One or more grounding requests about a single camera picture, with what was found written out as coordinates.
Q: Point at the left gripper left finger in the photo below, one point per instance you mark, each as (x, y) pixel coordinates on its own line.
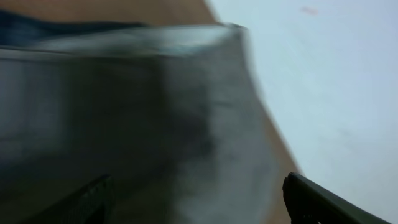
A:
(92, 204)

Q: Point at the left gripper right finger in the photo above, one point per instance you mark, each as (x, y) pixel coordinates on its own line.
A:
(309, 203)

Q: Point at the grey shorts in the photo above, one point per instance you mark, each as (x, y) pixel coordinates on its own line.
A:
(170, 113)

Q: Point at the folded navy blue shorts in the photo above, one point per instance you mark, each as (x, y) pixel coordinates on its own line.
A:
(19, 30)

